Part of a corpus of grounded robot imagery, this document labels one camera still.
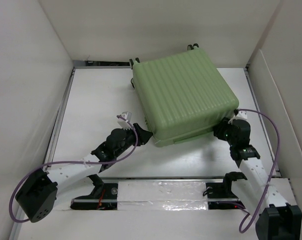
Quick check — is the green hard-shell suitcase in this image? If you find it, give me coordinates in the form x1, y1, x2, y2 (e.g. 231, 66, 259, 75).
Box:
129, 43, 239, 147

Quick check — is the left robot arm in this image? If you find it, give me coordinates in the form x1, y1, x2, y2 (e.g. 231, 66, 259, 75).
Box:
10, 123, 153, 223

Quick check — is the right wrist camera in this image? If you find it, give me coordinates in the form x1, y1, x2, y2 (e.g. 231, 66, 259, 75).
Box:
229, 109, 248, 124

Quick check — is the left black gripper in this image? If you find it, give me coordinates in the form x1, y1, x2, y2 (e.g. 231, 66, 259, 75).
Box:
114, 123, 152, 158

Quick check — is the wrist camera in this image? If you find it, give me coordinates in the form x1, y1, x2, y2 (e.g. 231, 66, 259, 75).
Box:
117, 111, 132, 130
229, 109, 248, 124

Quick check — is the purple cable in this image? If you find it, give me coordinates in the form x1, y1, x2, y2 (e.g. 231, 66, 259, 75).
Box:
234, 108, 281, 234
9, 114, 139, 223

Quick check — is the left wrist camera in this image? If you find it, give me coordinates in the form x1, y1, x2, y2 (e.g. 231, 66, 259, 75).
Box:
117, 111, 132, 130

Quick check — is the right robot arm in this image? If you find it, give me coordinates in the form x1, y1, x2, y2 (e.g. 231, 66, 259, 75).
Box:
213, 117, 302, 240

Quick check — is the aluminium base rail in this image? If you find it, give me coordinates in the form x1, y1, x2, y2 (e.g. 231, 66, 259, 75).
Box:
53, 177, 259, 213

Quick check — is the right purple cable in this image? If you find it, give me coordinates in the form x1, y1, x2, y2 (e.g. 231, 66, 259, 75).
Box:
234, 108, 281, 234

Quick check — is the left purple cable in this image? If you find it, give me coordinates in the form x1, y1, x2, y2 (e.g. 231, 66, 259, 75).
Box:
9, 114, 139, 223

